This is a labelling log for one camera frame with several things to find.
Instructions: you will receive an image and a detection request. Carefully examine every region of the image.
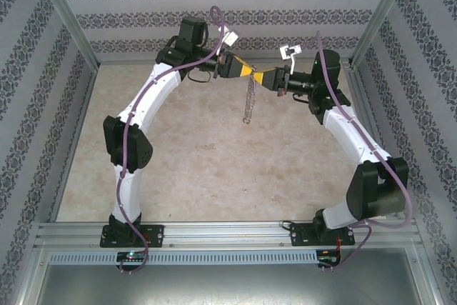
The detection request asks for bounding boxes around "metal keyring with small rings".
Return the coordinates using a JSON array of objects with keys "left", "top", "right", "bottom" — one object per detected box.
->
[{"left": 241, "top": 64, "right": 258, "bottom": 125}]

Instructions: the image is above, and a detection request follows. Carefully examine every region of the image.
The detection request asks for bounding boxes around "small circuit board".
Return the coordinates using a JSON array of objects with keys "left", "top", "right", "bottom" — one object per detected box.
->
[
  {"left": 317, "top": 249, "right": 343, "bottom": 267},
  {"left": 116, "top": 250, "right": 149, "bottom": 263}
]

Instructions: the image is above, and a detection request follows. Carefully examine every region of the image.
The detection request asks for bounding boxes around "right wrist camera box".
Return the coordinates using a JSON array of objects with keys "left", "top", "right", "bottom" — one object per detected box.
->
[{"left": 279, "top": 45, "right": 301, "bottom": 74}]

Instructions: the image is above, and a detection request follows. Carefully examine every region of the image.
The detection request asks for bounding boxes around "aluminium mounting rail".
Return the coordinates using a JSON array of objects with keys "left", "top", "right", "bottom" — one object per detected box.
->
[{"left": 34, "top": 219, "right": 421, "bottom": 249}]

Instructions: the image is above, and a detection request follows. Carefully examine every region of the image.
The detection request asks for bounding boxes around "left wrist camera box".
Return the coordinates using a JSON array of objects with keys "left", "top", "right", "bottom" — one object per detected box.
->
[{"left": 221, "top": 29, "right": 240, "bottom": 49}]

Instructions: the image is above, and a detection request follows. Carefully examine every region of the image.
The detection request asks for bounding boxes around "aluminium corner post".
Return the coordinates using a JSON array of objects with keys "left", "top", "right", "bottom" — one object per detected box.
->
[
  {"left": 30, "top": 0, "right": 101, "bottom": 67},
  {"left": 348, "top": 0, "right": 418, "bottom": 67}
]

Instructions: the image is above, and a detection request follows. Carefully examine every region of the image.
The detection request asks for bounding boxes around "grey metal sheet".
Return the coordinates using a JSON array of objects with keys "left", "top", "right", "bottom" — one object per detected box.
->
[{"left": 35, "top": 264, "right": 435, "bottom": 305}]

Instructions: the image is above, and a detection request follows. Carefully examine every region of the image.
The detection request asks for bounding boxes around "slotted grey cable duct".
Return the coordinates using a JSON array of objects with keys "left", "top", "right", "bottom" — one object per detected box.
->
[{"left": 48, "top": 250, "right": 319, "bottom": 266}]

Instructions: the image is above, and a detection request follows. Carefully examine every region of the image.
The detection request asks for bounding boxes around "aluminium side rail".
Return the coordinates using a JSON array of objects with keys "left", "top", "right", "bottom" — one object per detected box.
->
[
  {"left": 48, "top": 64, "right": 99, "bottom": 223},
  {"left": 343, "top": 61, "right": 408, "bottom": 221}
]

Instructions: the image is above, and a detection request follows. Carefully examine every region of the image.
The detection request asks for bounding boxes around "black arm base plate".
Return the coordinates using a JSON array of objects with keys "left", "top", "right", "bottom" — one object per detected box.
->
[
  {"left": 289, "top": 221, "right": 356, "bottom": 248},
  {"left": 99, "top": 224, "right": 166, "bottom": 249}
]

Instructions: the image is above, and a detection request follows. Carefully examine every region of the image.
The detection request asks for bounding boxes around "aluminium frame beam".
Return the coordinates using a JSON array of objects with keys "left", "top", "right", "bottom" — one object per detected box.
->
[
  {"left": 410, "top": 246, "right": 447, "bottom": 305},
  {"left": 12, "top": 246, "right": 49, "bottom": 305}
]

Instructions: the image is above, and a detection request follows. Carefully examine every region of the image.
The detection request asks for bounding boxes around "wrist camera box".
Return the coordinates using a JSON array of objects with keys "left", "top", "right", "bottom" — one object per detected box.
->
[
  {"left": 279, "top": 45, "right": 301, "bottom": 74},
  {"left": 221, "top": 29, "right": 240, "bottom": 49}
]

